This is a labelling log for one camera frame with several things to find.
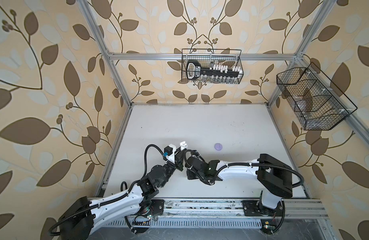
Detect white round charging case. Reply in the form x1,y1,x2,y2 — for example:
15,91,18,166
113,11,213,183
180,141,188,151

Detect purple round charging case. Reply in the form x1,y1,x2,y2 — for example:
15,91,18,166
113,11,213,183
214,143,223,151

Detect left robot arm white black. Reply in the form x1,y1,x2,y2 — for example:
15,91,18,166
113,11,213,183
47,142,187,240

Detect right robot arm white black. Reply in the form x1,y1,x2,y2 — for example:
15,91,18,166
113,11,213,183
181,150,304,210

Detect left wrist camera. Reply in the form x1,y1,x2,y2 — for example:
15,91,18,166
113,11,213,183
163,144,176,164

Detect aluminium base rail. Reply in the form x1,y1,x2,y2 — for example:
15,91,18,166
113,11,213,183
159,198,328,220

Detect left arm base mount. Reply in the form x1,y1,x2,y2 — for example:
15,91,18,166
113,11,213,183
131,199,165,216

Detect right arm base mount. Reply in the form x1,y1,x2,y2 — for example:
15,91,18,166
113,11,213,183
241,200,285,218

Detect black tool rack with handle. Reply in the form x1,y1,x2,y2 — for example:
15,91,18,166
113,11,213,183
184,60,244,81

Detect back wire basket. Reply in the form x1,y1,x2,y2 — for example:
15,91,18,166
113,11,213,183
181,48,244,85

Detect wire basket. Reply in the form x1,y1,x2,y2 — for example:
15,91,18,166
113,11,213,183
181,48,244,85
276,62,358,131

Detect right wire basket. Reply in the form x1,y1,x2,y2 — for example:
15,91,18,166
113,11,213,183
276,62,358,131

